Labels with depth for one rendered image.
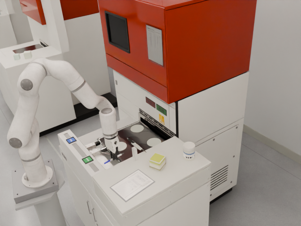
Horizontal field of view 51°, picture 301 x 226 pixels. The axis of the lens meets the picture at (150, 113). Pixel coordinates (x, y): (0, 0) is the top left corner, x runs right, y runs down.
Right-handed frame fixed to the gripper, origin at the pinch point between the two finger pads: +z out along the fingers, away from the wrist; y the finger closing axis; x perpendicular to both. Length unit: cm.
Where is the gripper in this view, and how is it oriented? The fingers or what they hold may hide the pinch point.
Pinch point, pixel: (113, 155)
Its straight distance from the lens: 189.1
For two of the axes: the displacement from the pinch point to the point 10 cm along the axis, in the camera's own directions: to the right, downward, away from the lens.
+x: -7.8, 3.8, -5.0
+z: 0.6, 8.4, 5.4
